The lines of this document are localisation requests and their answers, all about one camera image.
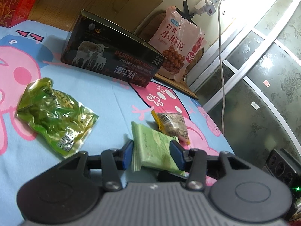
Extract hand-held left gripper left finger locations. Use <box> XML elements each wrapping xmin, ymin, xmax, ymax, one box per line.
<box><xmin>56</xmin><ymin>140</ymin><xmax>134</xmax><ymax>192</ymax></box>

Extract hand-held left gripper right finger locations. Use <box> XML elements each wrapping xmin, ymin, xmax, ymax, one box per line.
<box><xmin>169</xmin><ymin>140</ymin><xmax>255</xmax><ymax>190</ymax></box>

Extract pale green snack packet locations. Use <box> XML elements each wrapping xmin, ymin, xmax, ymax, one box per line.
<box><xmin>131</xmin><ymin>121</ymin><xmax>189</xmax><ymax>173</ymax></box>

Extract yellow nut snack packet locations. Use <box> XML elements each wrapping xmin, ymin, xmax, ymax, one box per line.
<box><xmin>150</xmin><ymin>110</ymin><xmax>191</xmax><ymax>146</ymax></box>

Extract wrinkled green vegetable packet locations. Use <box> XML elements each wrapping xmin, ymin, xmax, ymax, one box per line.
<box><xmin>16</xmin><ymin>77</ymin><xmax>99</xmax><ymax>159</ymax></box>

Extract black tin box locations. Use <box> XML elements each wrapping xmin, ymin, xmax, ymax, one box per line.
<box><xmin>61</xmin><ymin>9</ymin><xmax>164</xmax><ymax>89</ymax></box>

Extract cartoon pig printed bedsheet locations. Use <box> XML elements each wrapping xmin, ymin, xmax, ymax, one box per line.
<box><xmin>0</xmin><ymin>20</ymin><xmax>236</xmax><ymax>226</ymax></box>

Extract brown seat cushion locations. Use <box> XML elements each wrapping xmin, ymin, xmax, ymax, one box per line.
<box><xmin>134</xmin><ymin>10</ymin><xmax>199</xmax><ymax>100</ymax></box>

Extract black device with round holes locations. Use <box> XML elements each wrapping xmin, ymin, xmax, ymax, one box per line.
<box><xmin>265</xmin><ymin>149</ymin><xmax>301</xmax><ymax>217</ymax></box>

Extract large pink snack bag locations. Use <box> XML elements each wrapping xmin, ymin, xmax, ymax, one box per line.
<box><xmin>148</xmin><ymin>5</ymin><xmax>205</xmax><ymax>81</ymax></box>

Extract black tape strips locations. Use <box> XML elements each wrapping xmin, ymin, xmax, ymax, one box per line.
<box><xmin>182</xmin><ymin>0</ymin><xmax>195</xmax><ymax>19</ymax></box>

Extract white power strip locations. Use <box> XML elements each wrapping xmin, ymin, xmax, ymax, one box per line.
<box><xmin>195</xmin><ymin>0</ymin><xmax>227</xmax><ymax>17</ymax></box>

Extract red gift box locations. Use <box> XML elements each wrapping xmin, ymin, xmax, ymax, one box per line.
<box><xmin>0</xmin><ymin>0</ymin><xmax>46</xmax><ymax>27</ymax></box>

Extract white power cable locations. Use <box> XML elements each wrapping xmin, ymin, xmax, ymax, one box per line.
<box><xmin>217</xmin><ymin>0</ymin><xmax>227</xmax><ymax>134</ymax></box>

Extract white window frame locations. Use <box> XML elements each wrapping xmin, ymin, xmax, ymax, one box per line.
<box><xmin>188</xmin><ymin>0</ymin><xmax>301</xmax><ymax>170</ymax></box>

